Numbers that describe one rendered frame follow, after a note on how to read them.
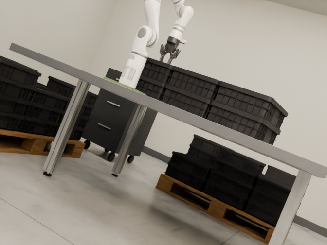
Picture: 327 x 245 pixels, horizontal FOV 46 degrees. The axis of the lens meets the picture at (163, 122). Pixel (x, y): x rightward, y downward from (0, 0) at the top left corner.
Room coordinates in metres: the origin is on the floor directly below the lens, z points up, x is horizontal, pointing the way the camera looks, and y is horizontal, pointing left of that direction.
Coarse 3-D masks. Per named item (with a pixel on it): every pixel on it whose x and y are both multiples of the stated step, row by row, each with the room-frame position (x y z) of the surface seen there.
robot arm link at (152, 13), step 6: (144, 0) 2.06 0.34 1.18; (150, 0) 2.04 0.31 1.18; (156, 0) 2.04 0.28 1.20; (144, 6) 2.06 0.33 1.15; (150, 6) 2.04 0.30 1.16; (156, 6) 2.04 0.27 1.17; (150, 12) 2.05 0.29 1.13; (156, 12) 2.05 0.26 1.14; (150, 18) 2.06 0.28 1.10; (156, 18) 2.05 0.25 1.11; (150, 24) 2.07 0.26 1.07; (156, 24) 2.05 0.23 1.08; (156, 30) 2.05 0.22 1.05; (156, 36) 2.02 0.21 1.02; (156, 42) 2.04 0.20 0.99
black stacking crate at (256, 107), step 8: (224, 88) 1.99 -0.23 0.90; (216, 96) 2.00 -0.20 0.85; (224, 96) 1.98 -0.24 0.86; (232, 96) 1.96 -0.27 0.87; (240, 96) 1.94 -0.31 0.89; (248, 96) 1.92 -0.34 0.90; (224, 104) 1.98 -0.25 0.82; (232, 104) 1.95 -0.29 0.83; (240, 104) 1.92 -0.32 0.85; (248, 104) 1.91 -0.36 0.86; (256, 104) 1.89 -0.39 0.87; (264, 104) 1.87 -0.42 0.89; (272, 104) 1.92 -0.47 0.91; (248, 112) 1.90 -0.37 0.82; (256, 112) 1.88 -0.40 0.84; (264, 112) 1.87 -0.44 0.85; (272, 112) 1.94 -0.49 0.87; (280, 112) 2.08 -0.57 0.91; (272, 120) 1.99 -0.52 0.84; (280, 120) 2.11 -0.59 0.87
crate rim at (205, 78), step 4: (176, 68) 2.14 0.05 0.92; (180, 68) 2.13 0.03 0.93; (184, 72) 2.11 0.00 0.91; (188, 72) 2.10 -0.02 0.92; (192, 72) 2.08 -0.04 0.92; (196, 76) 2.07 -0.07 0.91; (200, 76) 2.06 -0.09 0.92; (204, 76) 2.05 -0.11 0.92; (208, 80) 2.03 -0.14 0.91; (212, 80) 2.02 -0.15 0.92; (216, 80) 2.01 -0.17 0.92
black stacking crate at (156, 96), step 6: (144, 78) 2.23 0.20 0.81; (150, 78) 2.21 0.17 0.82; (138, 84) 2.25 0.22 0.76; (144, 84) 2.23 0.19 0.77; (150, 84) 2.21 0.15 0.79; (156, 84) 2.18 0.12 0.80; (162, 84) 2.16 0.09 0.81; (144, 90) 2.23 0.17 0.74; (150, 90) 2.20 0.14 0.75; (156, 90) 2.18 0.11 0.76; (162, 90) 2.18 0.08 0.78; (150, 96) 2.20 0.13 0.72; (156, 96) 2.18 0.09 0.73; (162, 96) 2.19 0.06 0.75
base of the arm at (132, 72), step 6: (132, 54) 1.99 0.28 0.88; (132, 60) 1.99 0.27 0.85; (138, 60) 1.99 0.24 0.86; (144, 60) 2.00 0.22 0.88; (126, 66) 2.00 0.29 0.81; (132, 66) 1.98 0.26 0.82; (138, 66) 1.99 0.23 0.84; (126, 72) 1.99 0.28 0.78; (132, 72) 1.98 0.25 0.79; (138, 72) 2.00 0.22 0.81; (120, 78) 2.00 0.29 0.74; (126, 78) 1.98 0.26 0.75; (132, 78) 1.99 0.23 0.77; (138, 78) 2.02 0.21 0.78; (126, 84) 1.98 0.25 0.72; (132, 84) 1.99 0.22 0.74
